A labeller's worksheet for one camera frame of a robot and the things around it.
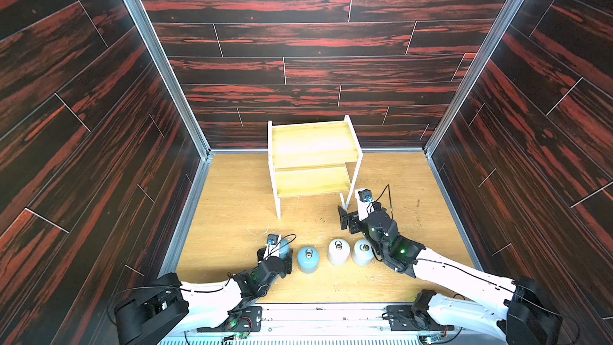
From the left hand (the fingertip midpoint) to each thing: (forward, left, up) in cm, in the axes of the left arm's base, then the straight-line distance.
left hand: (285, 251), depth 87 cm
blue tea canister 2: (-5, -9, +6) cm, 12 cm away
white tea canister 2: (-3, -27, +6) cm, 28 cm away
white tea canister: (-2, -19, +6) cm, 20 cm away
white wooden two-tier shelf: (+17, -10, +32) cm, 37 cm away
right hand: (+11, -25, +17) cm, 32 cm away
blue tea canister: (-3, -1, +10) cm, 10 cm away
